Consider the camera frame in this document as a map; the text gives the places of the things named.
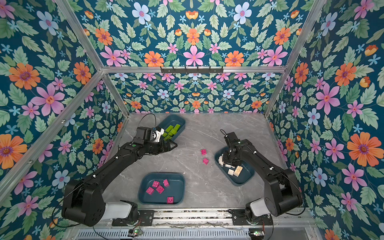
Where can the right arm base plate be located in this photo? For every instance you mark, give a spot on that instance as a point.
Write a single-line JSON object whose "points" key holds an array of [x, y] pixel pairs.
{"points": [[242, 217]]}

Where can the black wall hook rail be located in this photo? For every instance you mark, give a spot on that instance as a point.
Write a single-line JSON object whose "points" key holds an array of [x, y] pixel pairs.
{"points": [[191, 70]]}

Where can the far teal bin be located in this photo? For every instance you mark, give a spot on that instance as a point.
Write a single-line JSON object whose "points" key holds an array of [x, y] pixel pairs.
{"points": [[173, 126]]}

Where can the pink small lego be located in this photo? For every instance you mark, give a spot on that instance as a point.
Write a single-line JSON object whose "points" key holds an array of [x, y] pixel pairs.
{"points": [[160, 189]]}

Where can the cream long lego outside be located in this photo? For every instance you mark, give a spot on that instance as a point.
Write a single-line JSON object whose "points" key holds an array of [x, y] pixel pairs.
{"points": [[238, 171]]}

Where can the green lego mid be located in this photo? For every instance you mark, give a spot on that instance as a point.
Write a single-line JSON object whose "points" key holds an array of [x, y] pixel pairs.
{"points": [[172, 132]]}

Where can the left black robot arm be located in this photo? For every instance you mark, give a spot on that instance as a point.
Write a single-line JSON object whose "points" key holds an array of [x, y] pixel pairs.
{"points": [[83, 201]]}

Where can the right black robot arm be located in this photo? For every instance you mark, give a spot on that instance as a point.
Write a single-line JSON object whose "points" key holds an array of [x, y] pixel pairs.
{"points": [[281, 188]]}

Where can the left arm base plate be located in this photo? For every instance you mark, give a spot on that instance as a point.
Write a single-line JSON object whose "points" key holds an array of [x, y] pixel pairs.
{"points": [[143, 218]]}

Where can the near teal bin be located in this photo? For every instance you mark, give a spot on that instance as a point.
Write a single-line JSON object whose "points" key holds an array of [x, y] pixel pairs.
{"points": [[176, 189]]}

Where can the teal bin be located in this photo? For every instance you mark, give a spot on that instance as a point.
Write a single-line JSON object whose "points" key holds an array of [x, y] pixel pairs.
{"points": [[246, 174], [176, 189], [173, 126]]}

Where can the green long lego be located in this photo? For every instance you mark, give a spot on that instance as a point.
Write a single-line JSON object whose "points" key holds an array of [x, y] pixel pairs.
{"points": [[177, 127], [168, 137]]}

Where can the right teal bin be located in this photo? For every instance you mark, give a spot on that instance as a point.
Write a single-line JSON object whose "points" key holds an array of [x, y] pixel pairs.
{"points": [[246, 174]]}

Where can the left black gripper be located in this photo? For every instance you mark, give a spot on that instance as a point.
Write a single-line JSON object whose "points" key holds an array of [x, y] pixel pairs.
{"points": [[162, 148]]}

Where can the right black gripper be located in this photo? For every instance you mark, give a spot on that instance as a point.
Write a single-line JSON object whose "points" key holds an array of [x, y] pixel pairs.
{"points": [[225, 159]]}

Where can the pink lego pile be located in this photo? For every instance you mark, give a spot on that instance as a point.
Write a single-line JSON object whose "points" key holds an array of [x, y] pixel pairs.
{"points": [[170, 200]]}

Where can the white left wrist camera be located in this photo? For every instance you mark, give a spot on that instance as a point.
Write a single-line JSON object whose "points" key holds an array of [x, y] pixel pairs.
{"points": [[157, 134]]}

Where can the pink lego mid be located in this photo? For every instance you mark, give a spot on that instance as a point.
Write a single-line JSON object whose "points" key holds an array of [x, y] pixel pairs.
{"points": [[155, 184]]}

